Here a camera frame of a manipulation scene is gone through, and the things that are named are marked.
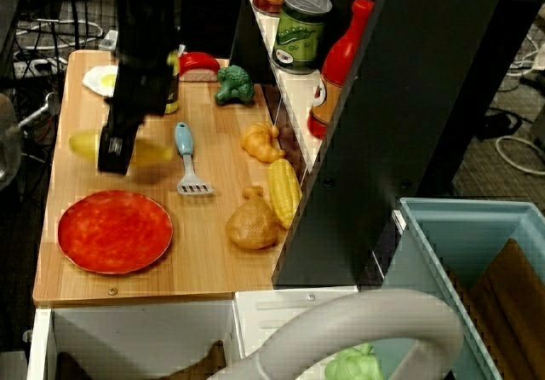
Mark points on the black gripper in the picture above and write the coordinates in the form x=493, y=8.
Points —
x=136, y=94

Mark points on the yellow toy banana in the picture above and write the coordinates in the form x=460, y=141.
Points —
x=83, y=145

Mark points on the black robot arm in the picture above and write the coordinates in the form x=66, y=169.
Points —
x=147, y=22

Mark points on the red round plate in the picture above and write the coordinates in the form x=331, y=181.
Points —
x=115, y=232

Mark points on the toy fried egg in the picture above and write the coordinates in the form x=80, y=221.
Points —
x=100, y=79

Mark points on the green olive oil bottle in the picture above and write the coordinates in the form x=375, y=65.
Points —
x=172, y=94

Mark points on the silver metal clamp rod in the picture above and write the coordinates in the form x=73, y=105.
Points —
x=40, y=109

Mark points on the white flat adapter box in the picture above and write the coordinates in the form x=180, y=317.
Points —
x=110, y=40

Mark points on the white power strip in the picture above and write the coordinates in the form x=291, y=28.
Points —
x=34, y=68

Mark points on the red tuna sushi toy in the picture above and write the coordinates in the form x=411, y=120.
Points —
x=198, y=67

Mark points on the green toy broccoli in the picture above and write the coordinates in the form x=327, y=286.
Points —
x=234, y=84

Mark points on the metal table screw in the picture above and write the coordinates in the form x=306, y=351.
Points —
x=112, y=291

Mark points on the toy croissant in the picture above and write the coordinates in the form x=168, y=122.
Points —
x=259, y=141

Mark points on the brown toy chicken drumstick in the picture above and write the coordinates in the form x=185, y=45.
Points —
x=251, y=224

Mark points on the yellow toy corn cob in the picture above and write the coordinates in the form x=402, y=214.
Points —
x=283, y=192

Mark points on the white toy sink cabinet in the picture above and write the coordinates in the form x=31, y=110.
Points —
x=140, y=329

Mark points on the white slanted shelf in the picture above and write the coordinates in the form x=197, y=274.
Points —
x=294, y=94

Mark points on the green pea can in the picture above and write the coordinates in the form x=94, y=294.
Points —
x=298, y=35

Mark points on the red ketchup bottle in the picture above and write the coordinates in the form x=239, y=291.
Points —
x=336, y=69

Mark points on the black upright panel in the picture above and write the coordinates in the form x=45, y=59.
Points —
x=404, y=120

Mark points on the grey curved faucet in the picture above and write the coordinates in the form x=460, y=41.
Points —
x=362, y=324

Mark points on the green toy bell pepper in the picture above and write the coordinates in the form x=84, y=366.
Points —
x=353, y=363

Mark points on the light blue plastic bin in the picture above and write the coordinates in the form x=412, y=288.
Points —
x=468, y=248

